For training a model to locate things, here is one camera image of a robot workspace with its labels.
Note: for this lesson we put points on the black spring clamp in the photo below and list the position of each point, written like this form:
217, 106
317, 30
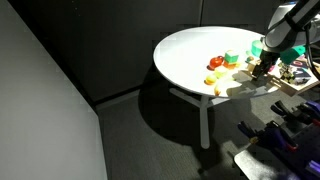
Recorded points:
283, 110

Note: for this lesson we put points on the purple clamp orange tips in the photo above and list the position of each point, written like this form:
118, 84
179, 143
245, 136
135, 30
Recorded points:
271, 135

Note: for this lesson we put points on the orange toy block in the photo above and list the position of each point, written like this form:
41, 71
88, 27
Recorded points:
228, 65

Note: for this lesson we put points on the gray toy block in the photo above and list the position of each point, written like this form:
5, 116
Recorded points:
259, 79

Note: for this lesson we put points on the pink toy block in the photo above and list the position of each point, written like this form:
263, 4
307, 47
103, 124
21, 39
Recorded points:
271, 68

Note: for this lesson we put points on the yellow toy banana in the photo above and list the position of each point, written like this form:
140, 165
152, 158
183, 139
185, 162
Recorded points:
217, 90

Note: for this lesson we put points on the orange round toy fruit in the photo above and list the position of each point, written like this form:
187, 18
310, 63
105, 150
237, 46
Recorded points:
210, 79

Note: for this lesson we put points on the purple spring clamp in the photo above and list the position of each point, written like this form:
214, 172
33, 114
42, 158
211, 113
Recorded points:
311, 111

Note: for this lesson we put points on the light green toy block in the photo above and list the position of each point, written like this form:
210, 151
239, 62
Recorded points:
220, 72

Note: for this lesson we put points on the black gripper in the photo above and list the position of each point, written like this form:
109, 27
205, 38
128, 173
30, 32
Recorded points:
269, 58

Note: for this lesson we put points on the gray metal plate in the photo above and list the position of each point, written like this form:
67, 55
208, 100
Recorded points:
256, 165

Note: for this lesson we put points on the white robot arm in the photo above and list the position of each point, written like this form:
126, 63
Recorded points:
286, 33

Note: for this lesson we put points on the green plastic bowl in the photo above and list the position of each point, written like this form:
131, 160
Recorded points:
256, 48

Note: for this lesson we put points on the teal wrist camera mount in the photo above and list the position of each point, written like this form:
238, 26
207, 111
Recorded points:
293, 53

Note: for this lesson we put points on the wooden tray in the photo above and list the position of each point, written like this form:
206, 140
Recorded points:
283, 87

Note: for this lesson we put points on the red toy tomato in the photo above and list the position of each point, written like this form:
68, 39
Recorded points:
216, 62

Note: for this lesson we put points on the black fabric cube white letter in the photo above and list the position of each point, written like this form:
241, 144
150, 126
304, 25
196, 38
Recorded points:
302, 76

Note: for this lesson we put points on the white table pedestal base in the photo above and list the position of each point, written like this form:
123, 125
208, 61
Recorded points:
204, 120

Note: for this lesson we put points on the black fabric cube red letter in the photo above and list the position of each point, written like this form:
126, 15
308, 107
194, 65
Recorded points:
300, 65

